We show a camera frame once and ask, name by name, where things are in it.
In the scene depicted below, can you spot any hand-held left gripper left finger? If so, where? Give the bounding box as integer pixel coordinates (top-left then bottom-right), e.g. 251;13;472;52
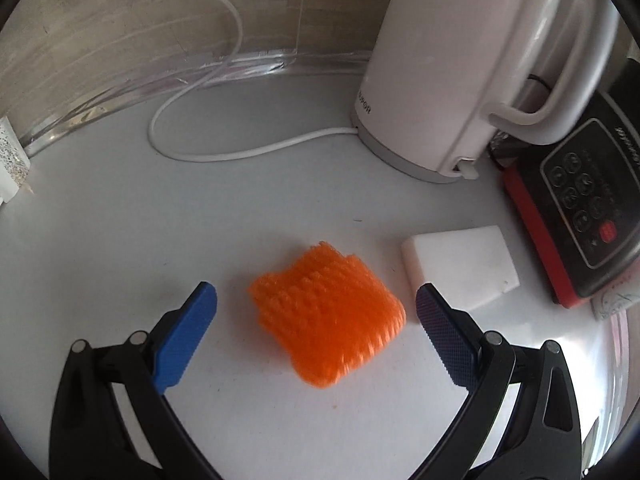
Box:
47;281;223;480

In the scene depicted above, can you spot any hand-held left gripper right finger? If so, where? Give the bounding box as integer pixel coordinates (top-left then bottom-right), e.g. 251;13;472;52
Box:
410;283;583;480

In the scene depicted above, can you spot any white sponge block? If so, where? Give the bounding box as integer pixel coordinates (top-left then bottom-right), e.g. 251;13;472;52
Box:
401;225;521;311

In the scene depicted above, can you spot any pale green patterned cup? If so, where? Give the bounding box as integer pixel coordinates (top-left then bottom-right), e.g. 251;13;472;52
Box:
592;280;632;321

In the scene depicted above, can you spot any red and black blender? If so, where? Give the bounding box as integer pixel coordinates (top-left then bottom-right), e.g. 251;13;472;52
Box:
502;57;640;309

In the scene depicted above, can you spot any white speckled block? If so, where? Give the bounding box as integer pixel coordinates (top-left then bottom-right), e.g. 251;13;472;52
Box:
0;116;31;203

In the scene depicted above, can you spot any clear plastic edge strip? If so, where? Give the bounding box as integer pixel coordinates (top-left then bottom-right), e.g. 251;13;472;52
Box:
20;50;373;156

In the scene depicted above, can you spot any white electric kettle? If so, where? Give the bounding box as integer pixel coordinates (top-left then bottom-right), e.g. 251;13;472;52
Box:
350;0;621;183

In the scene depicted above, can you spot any white power cable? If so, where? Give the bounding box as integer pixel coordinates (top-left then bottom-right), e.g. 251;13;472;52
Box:
135;0;358;162

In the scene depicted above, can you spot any black power cable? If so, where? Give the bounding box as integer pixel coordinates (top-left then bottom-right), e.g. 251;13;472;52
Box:
525;75;556;106

